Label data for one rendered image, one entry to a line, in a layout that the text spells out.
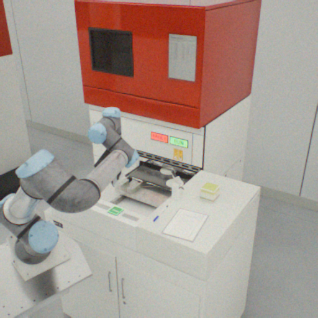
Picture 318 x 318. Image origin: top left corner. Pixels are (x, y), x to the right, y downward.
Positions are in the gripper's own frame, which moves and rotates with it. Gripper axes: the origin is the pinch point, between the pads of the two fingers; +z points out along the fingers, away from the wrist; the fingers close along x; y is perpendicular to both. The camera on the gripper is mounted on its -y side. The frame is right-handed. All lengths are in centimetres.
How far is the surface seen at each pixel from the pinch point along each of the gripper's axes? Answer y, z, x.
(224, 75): 81, -34, -15
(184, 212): 16.2, 13.9, -28.4
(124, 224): -4.0, 15.8, -8.7
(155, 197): 31.7, 22.7, -1.9
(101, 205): 1.1, 15.1, 9.1
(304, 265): 128, 111, -69
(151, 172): 50, 21, 13
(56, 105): 206, 69, 264
